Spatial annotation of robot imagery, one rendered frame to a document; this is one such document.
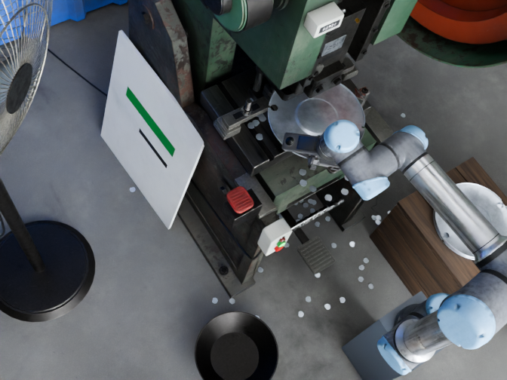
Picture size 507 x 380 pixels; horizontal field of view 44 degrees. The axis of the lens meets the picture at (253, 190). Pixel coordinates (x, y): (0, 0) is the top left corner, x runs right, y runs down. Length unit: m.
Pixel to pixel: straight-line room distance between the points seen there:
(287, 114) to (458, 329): 0.78
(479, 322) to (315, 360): 1.10
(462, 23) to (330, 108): 0.43
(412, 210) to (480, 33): 0.80
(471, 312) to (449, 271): 0.89
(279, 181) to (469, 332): 0.75
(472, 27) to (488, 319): 0.75
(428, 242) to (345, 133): 0.94
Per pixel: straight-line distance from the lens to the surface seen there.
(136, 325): 2.38
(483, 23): 1.73
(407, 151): 1.52
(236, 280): 2.41
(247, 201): 1.72
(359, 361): 2.37
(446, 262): 2.29
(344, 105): 1.91
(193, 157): 2.08
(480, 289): 1.45
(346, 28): 1.63
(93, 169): 2.61
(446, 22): 1.82
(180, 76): 1.97
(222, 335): 2.38
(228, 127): 1.83
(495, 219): 2.42
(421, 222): 2.31
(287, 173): 1.91
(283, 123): 1.83
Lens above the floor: 2.32
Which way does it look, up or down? 64 degrees down
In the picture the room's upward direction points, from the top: 18 degrees clockwise
